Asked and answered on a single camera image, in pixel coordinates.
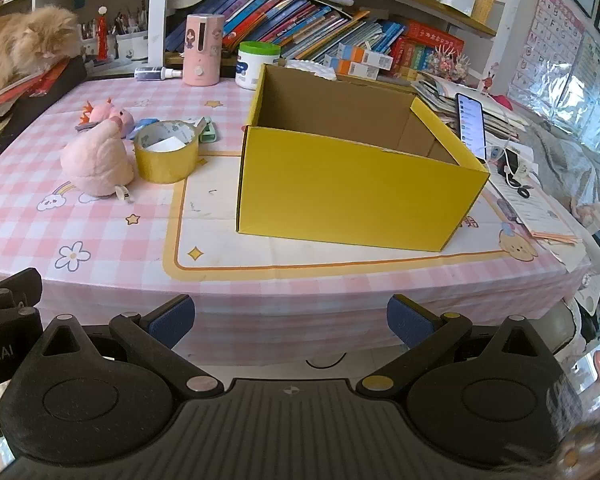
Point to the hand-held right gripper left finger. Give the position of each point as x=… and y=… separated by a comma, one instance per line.
x=172, y=321

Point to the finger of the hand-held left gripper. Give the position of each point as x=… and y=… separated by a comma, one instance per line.
x=15, y=287

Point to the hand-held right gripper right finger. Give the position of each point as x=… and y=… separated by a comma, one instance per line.
x=408, y=321

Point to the yellow cardboard box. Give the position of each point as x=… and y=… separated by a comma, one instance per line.
x=355, y=190

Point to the large pink plush toy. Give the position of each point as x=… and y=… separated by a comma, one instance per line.
x=95, y=160

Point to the yellow tape roll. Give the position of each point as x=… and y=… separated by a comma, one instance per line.
x=165, y=166

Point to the small pink orange-haired plush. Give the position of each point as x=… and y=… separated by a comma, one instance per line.
x=115, y=115

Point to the small blue item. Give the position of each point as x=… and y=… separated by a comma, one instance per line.
x=148, y=122

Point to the loose worksheets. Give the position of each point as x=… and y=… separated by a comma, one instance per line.
x=540, y=215

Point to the black scissors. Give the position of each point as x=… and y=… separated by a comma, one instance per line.
x=521, y=189

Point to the black charger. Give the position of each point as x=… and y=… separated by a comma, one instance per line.
x=508, y=164

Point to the red folders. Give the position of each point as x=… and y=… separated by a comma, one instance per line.
x=25, y=87

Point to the black side table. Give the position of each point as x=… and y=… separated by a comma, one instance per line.
x=55, y=90

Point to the smartphone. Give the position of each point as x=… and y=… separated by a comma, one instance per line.
x=471, y=122

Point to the plastic covered sofa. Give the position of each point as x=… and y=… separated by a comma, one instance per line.
x=575, y=170

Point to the stack of papers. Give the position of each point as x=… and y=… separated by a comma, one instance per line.
x=500, y=115

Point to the orange fluffy cat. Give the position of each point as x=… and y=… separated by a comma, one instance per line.
x=25, y=45

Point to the small spray bottle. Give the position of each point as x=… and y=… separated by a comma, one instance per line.
x=152, y=73

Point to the small rabbit figurine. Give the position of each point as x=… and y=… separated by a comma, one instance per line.
x=491, y=79

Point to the orange and blue small box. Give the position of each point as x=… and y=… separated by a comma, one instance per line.
x=365, y=55
x=352, y=69

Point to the pink spiky ornament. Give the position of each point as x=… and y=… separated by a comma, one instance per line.
x=447, y=65

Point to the white jar green lid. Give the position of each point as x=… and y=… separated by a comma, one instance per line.
x=252, y=67

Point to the red doll pen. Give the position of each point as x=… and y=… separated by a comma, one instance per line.
x=102, y=35

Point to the white quilted purse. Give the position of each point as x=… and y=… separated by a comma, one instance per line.
x=310, y=67

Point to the pink humidifier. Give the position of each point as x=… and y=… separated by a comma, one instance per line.
x=202, y=50

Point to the white pen holders with pencils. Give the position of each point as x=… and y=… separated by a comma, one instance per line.
x=127, y=37

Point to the red boxed book set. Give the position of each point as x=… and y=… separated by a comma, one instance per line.
x=430, y=45

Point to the pink alphabet poster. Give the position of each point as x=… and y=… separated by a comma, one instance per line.
x=547, y=40

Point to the row of colourful children's books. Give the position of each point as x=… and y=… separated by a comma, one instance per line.
x=290, y=15

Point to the plastic covered wall charts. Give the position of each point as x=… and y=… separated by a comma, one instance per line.
x=595, y=85

